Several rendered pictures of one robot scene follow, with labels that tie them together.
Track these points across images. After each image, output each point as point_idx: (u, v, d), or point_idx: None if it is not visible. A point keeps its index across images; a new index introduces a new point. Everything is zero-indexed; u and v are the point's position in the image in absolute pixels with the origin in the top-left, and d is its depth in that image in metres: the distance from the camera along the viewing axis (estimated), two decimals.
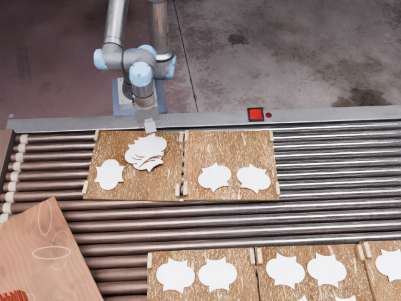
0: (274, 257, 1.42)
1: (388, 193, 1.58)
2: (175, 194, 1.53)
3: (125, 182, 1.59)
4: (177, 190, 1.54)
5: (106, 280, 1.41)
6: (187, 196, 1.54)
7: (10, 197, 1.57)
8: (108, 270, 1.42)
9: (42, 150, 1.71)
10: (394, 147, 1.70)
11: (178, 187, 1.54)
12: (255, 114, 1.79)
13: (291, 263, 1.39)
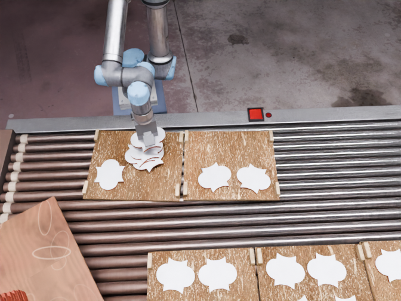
0: (274, 257, 1.42)
1: (388, 193, 1.58)
2: (175, 194, 1.53)
3: (125, 182, 1.59)
4: (177, 190, 1.54)
5: (106, 280, 1.41)
6: (187, 196, 1.54)
7: (10, 197, 1.57)
8: (108, 270, 1.42)
9: (42, 150, 1.71)
10: (394, 147, 1.70)
11: (178, 187, 1.54)
12: (255, 114, 1.79)
13: (291, 263, 1.39)
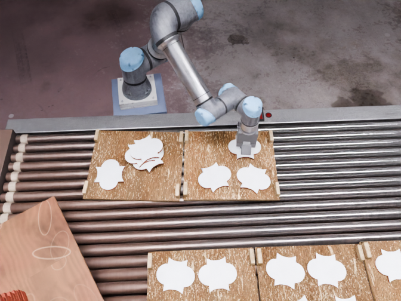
0: (274, 257, 1.42)
1: (388, 193, 1.58)
2: (175, 194, 1.53)
3: (125, 182, 1.59)
4: (177, 190, 1.54)
5: (106, 280, 1.41)
6: (187, 196, 1.54)
7: (10, 197, 1.57)
8: (108, 270, 1.42)
9: (42, 150, 1.71)
10: (394, 147, 1.70)
11: (178, 187, 1.54)
12: None
13: (291, 263, 1.39)
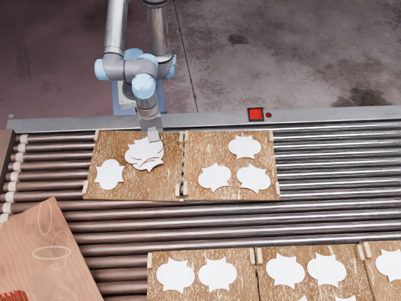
0: (274, 257, 1.42)
1: (388, 193, 1.58)
2: (175, 194, 1.53)
3: (125, 182, 1.59)
4: (177, 190, 1.54)
5: (106, 280, 1.41)
6: (187, 196, 1.54)
7: (10, 197, 1.57)
8: (108, 270, 1.42)
9: (42, 150, 1.71)
10: (394, 147, 1.70)
11: (178, 187, 1.54)
12: (255, 114, 1.79)
13: (291, 263, 1.39)
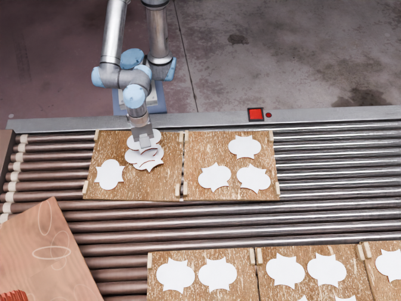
0: (274, 257, 1.42)
1: (388, 193, 1.58)
2: (175, 194, 1.53)
3: (125, 182, 1.59)
4: (177, 190, 1.54)
5: (106, 280, 1.41)
6: (187, 196, 1.54)
7: (10, 197, 1.57)
8: (108, 270, 1.42)
9: (42, 150, 1.71)
10: (394, 147, 1.70)
11: (178, 187, 1.54)
12: (255, 114, 1.79)
13: (291, 263, 1.39)
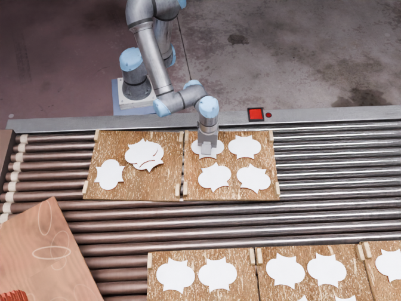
0: (274, 257, 1.42)
1: (388, 193, 1.58)
2: (175, 194, 1.53)
3: (125, 182, 1.59)
4: (177, 190, 1.54)
5: (106, 280, 1.41)
6: (187, 196, 1.54)
7: (10, 197, 1.57)
8: (108, 270, 1.42)
9: (42, 150, 1.71)
10: (394, 147, 1.70)
11: (178, 187, 1.54)
12: (255, 114, 1.79)
13: (291, 263, 1.39)
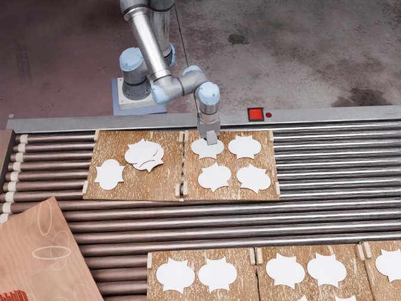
0: (274, 257, 1.42)
1: (388, 193, 1.58)
2: (175, 194, 1.53)
3: (125, 182, 1.59)
4: (177, 190, 1.54)
5: (106, 280, 1.41)
6: (187, 196, 1.54)
7: (10, 197, 1.57)
8: (108, 270, 1.42)
9: (42, 150, 1.71)
10: (394, 147, 1.70)
11: (178, 187, 1.54)
12: (255, 114, 1.79)
13: (291, 263, 1.39)
